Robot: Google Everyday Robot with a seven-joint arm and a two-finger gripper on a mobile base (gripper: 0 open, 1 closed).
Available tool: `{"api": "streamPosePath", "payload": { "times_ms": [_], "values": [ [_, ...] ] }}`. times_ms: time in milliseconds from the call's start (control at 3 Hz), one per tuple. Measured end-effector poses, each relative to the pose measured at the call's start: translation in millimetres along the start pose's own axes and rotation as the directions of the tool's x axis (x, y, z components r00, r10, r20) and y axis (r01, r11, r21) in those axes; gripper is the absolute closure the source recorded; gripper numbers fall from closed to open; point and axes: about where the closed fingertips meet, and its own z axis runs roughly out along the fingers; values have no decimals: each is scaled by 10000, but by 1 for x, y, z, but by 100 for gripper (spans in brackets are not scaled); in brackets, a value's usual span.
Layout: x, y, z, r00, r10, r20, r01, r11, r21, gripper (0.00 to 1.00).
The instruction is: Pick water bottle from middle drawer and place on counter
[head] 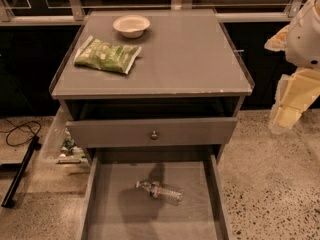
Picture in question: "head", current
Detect clear plastic storage bin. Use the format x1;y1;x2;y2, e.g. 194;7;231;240
40;108;90;173

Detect black floor cable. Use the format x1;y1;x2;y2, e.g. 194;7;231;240
0;117;43;148

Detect grey drawer cabinet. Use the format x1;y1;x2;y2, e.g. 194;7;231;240
50;10;254;157

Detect grey top drawer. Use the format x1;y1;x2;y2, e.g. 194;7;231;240
66;117;237;148

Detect round metal drawer knob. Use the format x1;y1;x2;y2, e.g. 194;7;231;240
150;131;159;140

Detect metal railing frame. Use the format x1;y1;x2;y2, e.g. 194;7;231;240
0;0;306;26

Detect clear plastic water bottle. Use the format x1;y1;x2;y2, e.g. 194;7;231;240
135;179;184;206

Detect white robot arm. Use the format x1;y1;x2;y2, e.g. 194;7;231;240
264;0;320;134

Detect open grey middle drawer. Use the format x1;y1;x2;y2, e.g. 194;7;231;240
76;149;235;240

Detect green chip bag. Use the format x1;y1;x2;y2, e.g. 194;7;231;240
74;36;142;75

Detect black metal stand leg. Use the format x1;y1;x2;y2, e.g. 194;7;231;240
1;135;41;208

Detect white paper bowl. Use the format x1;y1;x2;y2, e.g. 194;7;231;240
113;15;151;39

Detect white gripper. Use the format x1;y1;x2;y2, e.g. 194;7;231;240
264;3;320;134

